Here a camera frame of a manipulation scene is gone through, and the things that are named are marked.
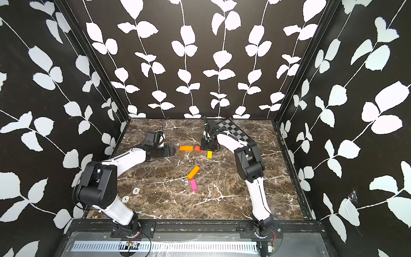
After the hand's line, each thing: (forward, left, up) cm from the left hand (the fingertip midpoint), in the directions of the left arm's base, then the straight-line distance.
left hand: (170, 148), depth 95 cm
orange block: (+5, -9, -8) cm, 12 cm away
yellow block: (-2, -24, -7) cm, 25 cm away
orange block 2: (-13, -14, -7) cm, 20 cm away
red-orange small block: (+4, -16, -7) cm, 18 cm away
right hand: (+3, -18, -3) cm, 19 cm away
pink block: (-21, -14, -7) cm, 26 cm away
